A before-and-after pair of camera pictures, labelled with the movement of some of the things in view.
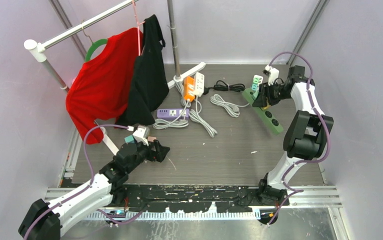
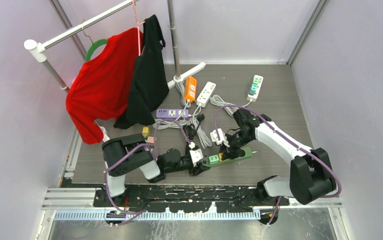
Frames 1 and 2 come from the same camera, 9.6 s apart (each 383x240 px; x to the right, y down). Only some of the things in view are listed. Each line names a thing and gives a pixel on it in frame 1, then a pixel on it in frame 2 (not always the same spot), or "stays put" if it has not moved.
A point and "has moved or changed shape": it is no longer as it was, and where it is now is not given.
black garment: [150, 85] stays put
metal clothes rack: [38, 50] stays put
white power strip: [199, 84] has moved or changed shape
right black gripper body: [274, 93] -> [235, 141]
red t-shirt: [99, 89] stays put
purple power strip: [172, 113] stays put
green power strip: [269, 115] -> [248, 154]
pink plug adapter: [151, 138] stays put
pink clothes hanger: [138, 24] stays put
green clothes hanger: [94, 45] stays put
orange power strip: [189, 88] stays put
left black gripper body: [154, 155] -> [183, 164]
